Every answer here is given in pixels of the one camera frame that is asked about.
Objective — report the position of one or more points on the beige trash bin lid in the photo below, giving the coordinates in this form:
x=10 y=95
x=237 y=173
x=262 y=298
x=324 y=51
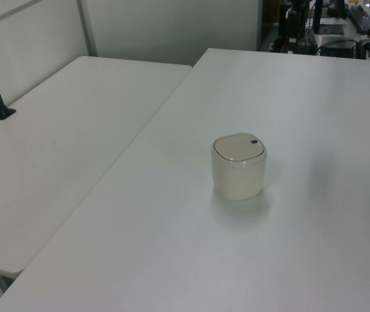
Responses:
x=236 y=148

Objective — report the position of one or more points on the beige plastic trash bin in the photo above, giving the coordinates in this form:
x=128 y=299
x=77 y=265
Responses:
x=236 y=182

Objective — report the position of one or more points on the white side table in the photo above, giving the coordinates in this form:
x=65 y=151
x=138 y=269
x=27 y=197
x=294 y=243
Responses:
x=58 y=146

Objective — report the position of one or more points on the dark lab equipment rack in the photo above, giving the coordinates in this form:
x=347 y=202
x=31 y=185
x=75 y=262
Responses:
x=293 y=26

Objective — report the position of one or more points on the black electronics box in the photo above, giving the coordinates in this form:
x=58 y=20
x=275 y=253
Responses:
x=337 y=48

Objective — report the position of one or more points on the black monitor stand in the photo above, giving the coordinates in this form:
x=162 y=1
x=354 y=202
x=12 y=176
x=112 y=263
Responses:
x=318 y=16

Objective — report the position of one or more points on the white sheet of paper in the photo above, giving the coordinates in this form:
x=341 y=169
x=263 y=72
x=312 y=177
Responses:
x=334 y=21

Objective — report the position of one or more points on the black computer keyboard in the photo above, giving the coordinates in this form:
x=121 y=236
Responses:
x=365 y=19

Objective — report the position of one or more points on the grey aluminium partition post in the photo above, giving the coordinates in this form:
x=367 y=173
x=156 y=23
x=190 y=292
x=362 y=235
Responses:
x=88 y=29

